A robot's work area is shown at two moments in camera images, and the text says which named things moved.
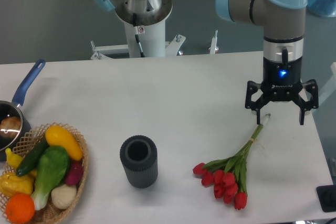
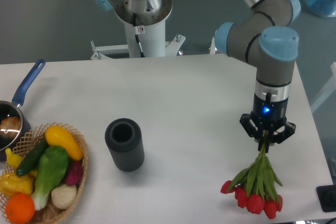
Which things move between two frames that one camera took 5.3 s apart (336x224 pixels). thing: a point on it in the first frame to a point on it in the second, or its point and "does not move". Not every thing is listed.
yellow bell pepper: (11, 184) does not move
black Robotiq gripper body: (282, 81) to (269, 114)
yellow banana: (13, 160) does not move
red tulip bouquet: (228, 176) to (256, 188)
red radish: (75, 174) does not move
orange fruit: (20, 208) does not move
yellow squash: (58, 136) does not move
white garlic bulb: (63, 196) does not move
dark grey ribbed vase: (138, 156) to (124, 139)
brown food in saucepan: (9, 127) does not move
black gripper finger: (251, 86) to (249, 127)
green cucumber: (32, 158) does not move
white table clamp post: (213, 43) does not move
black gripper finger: (312, 86) to (289, 130)
